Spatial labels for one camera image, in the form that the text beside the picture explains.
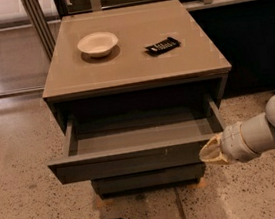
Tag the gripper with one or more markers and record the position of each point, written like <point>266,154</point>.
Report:
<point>233,142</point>

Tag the grey top drawer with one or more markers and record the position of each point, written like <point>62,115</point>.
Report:
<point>136,142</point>

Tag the grey drawer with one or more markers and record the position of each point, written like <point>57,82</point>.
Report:
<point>136,142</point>
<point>162,177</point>

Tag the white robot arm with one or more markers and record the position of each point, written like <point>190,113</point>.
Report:
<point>259,131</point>

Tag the grey lower drawer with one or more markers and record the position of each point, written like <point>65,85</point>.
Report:
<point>162,177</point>

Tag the grey bedside cabinet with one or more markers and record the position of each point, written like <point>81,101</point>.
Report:
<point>130,79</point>

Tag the black remote control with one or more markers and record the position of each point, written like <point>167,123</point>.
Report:
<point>163,46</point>

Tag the white ceramic bowl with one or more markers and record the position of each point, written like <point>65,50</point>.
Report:
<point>98,44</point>

